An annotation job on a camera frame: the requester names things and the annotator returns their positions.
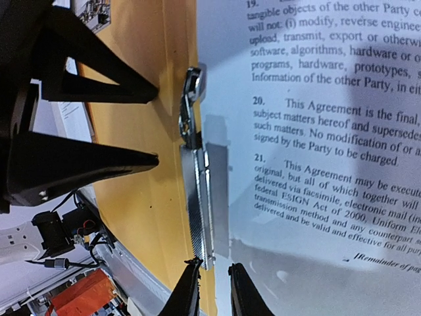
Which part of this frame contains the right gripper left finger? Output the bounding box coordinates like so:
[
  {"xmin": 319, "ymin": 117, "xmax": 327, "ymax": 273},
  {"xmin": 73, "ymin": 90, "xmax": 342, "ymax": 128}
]
[{"xmin": 158, "ymin": 258, "xmax": 203, "ymax": 316}]

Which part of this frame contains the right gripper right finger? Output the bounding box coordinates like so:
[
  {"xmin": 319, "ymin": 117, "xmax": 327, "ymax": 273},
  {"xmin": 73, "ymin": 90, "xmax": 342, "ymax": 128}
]
[{"xmin": 228, "ymin": 263, "xmax": 274, "ymax": 316}]

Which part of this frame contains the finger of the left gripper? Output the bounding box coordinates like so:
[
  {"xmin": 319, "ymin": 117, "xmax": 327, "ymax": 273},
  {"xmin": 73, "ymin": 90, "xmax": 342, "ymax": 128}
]
[
  {"xmin": 32, "ymin": 6, "xmax": 159, "ymax": 104},
  {"xmin": 1, "ymin": 132, "xmax": 159, "ymax": 207}
]

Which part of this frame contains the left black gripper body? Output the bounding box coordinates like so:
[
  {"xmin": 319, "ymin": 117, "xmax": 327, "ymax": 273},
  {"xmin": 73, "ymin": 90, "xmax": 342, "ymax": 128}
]
[{"xmin": 1, "ymin": 1, "xmax": 53, "ymax": 213}]

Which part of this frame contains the orange file folder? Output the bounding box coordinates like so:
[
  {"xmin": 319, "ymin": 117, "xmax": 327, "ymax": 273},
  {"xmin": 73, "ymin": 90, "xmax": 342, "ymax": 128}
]
[{"xmin": 77, "ymin": 0, "xmax": 220, "ymax": 316}]

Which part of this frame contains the chrome folder spring clip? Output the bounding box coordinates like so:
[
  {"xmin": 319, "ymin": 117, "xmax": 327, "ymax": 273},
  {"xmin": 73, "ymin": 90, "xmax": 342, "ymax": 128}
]
[{"xmin": 178, "ymin": 66, "xmax": 230, "ymax": 271}]

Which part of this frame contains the chrome side folder clip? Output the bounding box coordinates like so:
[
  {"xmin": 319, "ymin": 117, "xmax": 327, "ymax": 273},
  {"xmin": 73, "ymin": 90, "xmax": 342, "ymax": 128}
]
[{"xmin": 71, "ymin": 0, "xmax": 111, "ymax": 34}]

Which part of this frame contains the stack of printed papers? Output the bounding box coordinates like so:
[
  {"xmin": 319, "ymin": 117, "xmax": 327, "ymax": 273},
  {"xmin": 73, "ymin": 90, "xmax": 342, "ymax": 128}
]
[{"xmin": 51, "ymin": 102, "xmax": 92, "ymax": 143}]

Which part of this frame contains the aluminium front rail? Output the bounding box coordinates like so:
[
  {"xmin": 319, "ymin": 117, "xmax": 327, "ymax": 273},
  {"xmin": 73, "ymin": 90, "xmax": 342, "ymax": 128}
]
[{"xmin": 75, "ymin": 190, "xmax": 205, "ymax": 316}]

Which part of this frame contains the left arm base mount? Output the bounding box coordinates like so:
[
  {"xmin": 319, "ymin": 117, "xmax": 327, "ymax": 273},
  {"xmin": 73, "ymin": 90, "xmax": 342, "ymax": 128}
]
[{"xmin": 32, "ymin": 194, "xmax": 117, "ymax": 259}]

